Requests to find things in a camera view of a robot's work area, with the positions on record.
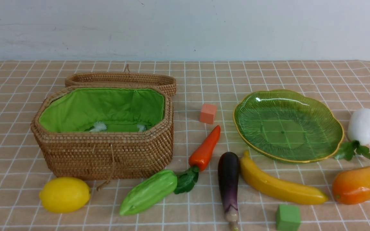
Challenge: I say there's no checkered beige tablecloth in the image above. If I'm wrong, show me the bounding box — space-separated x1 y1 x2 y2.
0 60 370 231

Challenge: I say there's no yellow plastic lemon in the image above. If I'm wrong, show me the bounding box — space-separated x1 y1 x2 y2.
39 177 91 213

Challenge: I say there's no green plastic bitter gourd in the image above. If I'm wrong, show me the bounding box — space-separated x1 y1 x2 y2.
119 169 178 216

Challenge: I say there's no white plastic radish with leaves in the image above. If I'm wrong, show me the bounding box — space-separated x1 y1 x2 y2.
334 108 370 161

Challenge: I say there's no orange foam cube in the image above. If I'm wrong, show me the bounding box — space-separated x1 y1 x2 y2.
199 103 217 124

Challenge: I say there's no yellow plastic banana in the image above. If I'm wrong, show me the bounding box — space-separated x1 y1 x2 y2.
240 150 329 205

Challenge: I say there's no woven wicker basket green lining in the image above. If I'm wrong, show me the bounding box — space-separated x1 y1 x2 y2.
30 85 174 181

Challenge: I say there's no woven wicker basket lid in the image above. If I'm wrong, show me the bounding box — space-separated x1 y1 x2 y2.
65 64 177 97

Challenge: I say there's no green glass leaf plate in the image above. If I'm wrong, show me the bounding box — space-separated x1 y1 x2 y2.
233 89 345 164

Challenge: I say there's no orange plastic mango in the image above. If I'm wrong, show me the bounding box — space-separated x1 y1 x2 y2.
332 166 370 205

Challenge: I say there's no purple plastic eggplant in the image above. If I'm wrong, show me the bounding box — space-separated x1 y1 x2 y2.
217 151 240 231

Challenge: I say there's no orange plastic carrot with leaves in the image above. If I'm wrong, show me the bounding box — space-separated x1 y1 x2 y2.
174 125 221 194

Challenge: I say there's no green foam cube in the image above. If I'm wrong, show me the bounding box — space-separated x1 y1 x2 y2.
276 204 301 231

